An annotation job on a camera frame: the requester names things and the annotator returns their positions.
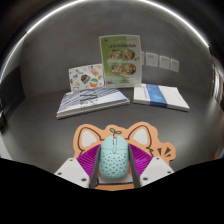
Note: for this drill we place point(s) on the white book with blue stripe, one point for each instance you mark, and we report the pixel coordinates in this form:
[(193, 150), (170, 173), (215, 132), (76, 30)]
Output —
[(160, 96)]

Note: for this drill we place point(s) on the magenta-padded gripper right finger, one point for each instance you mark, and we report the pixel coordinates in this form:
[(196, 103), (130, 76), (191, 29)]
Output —
[(156, 169)]

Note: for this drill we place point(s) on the mint green computer mouse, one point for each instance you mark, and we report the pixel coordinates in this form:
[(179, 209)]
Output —
[(114, 160)]

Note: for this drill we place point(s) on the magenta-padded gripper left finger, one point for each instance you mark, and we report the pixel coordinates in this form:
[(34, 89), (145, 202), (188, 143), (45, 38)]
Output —
[(70, 170)]

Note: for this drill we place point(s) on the white sticker sheet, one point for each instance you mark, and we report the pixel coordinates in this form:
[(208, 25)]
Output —
[(86, 77)]

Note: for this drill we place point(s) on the white wall socket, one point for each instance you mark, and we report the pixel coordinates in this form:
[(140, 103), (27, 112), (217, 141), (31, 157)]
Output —
[(152, 60), (174, 65), (164, 62)]

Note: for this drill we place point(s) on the orange corgi-shaped mouse pad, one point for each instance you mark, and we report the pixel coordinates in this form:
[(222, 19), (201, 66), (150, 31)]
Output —
[(88, 136)]

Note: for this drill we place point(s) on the grey striped magazine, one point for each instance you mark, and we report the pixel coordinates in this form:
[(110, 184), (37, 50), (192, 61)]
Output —
[(91, 101)]

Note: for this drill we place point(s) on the green menu sign stand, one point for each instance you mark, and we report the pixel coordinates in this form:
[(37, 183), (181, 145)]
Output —
[(120, 60)]

